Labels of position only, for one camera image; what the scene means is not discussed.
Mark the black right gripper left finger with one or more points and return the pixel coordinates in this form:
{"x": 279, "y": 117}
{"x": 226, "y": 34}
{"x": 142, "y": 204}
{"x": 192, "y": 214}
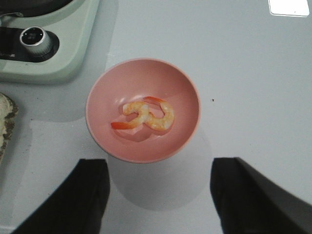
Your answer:
{"x": 76, "y": 206}

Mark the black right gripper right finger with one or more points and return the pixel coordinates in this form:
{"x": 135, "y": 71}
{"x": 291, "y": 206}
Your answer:
{"x": 249, "y": 203}

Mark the white bread slice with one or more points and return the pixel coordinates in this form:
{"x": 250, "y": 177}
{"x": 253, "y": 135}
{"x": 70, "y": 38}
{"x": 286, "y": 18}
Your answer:
{"x": 8, "y": 112}

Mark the mint green breakfast maker base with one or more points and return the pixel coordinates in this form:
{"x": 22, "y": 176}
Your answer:
{"x": 69, "y": 28}

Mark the pink plastic bowl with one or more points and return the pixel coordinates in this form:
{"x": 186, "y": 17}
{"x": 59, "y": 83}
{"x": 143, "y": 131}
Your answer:
{"x": 174, "y": 110}

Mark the right silver control knob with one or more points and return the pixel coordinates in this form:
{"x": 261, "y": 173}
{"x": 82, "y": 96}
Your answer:
{"x": 36, "y": 41}

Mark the black round frying pan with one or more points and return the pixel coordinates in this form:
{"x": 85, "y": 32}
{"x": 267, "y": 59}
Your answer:
{"x": 31, "y": 8}

